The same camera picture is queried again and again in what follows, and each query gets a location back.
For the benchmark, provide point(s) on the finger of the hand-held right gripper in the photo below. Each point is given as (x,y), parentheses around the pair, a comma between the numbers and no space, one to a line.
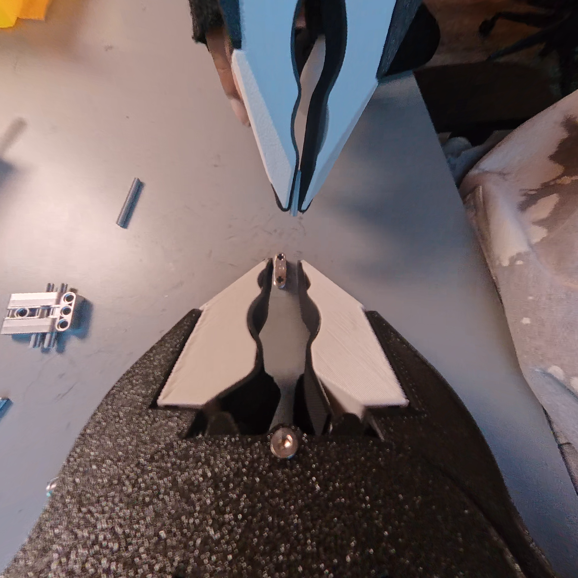
(266,90)
(356,54)

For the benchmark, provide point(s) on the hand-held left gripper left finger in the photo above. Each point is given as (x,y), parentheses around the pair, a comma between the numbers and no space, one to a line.
(216,356)

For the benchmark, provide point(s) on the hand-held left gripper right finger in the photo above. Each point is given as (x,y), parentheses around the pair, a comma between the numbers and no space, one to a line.
(352,352)

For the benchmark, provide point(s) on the chrome thin liftarm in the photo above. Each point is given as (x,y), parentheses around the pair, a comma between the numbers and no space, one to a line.
(280,271)

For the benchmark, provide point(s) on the grey axle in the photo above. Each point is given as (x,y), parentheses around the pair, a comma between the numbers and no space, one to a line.
(3,406)
(296,198)
(130,203)

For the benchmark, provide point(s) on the person's right hand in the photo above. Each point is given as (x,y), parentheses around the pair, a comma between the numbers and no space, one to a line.
(228,76)

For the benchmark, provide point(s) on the chrome beam assembly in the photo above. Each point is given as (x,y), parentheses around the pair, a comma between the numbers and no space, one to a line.
(40,314)

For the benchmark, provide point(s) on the yellow storage bin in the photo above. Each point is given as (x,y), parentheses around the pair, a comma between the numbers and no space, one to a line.
(22,11)

